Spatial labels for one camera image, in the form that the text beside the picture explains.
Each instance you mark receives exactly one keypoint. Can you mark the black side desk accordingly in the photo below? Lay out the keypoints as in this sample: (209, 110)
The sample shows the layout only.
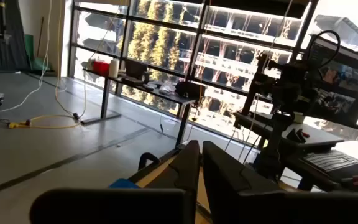
(105, 99)

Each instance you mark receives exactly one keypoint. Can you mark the green board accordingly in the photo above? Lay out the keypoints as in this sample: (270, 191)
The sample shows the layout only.
(30, 53)

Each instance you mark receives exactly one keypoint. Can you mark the white paper towel roll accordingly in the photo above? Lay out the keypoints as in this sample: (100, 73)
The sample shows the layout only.
(114, 68)

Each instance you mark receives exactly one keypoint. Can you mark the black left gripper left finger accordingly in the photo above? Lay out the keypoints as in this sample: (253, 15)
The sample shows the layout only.
(182, 174)

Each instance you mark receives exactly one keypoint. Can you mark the wooden stick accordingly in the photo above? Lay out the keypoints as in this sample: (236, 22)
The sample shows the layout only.
(40, 37)

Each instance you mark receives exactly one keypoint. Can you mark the black bag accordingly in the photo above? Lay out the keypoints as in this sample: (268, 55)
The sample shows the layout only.
(190, 89)

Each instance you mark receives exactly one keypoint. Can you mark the black keyboard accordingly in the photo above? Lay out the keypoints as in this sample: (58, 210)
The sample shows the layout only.
(331, 161)

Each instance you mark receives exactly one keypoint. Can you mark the clear plastic bag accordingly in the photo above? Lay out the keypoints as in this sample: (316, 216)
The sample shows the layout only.
(166, 89)

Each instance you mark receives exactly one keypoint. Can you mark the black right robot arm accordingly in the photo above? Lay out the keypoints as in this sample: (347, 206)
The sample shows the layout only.
(272, 155)

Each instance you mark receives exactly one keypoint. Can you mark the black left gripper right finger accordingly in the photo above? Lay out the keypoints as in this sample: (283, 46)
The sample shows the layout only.
(228, 180)

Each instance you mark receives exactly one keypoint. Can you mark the black aluminium table frame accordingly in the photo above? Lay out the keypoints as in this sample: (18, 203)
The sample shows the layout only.
(166, 157)

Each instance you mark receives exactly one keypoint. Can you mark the blue plastic basket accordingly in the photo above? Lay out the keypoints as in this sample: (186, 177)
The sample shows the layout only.
(123, 183)

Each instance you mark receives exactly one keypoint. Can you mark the black window frame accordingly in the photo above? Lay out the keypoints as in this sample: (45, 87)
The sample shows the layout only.
(199, 31)

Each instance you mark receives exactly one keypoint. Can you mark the black computer monitor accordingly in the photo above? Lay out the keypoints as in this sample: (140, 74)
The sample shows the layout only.
(337, 93)

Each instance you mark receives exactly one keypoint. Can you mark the red container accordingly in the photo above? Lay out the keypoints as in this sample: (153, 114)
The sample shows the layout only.
(101, 68)

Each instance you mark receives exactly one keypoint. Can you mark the black laptop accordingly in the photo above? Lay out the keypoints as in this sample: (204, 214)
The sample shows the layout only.
(135, 70)

